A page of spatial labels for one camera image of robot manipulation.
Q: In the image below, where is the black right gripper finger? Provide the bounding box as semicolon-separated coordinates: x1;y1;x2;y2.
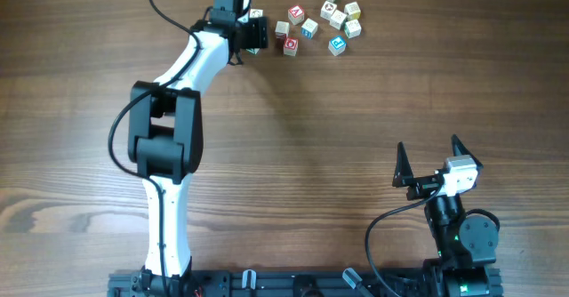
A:
392;141;414;188
451;134;484;170

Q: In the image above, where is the wooden block red side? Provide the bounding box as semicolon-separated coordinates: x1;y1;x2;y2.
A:
275;20;290;39

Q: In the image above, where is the blue H wooden block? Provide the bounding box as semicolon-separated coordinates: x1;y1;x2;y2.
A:
301;18;318;39

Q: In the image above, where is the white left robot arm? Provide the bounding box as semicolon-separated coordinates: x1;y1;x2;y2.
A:
128;17;268;296

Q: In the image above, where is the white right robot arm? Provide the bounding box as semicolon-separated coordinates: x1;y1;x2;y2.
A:
393;135;504;297

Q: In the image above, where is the wooden block number 2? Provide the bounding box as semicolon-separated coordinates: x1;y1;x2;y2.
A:
249;8;263;19

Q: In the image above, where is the red O letter block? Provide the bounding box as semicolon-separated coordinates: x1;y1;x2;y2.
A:
283;37;299;56

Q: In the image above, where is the red A letter block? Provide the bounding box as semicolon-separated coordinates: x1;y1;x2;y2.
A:
288;5;305;25

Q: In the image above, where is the wooden block ladybug picture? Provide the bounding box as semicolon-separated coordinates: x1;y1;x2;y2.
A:
320;1;337;20

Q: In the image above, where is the light blue P block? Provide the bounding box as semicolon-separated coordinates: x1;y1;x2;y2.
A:
328;36;347;56

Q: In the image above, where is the wooden block green side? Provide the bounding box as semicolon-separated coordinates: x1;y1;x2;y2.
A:
329;10;348;30

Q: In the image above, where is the wooden block number 8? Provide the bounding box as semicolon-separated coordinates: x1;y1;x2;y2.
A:
344;20;362;38

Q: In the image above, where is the yellow-sided wooden block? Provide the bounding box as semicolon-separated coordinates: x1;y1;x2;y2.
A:
344;2;362;20

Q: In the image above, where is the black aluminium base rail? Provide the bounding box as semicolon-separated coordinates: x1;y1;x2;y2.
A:
107;268;504;297

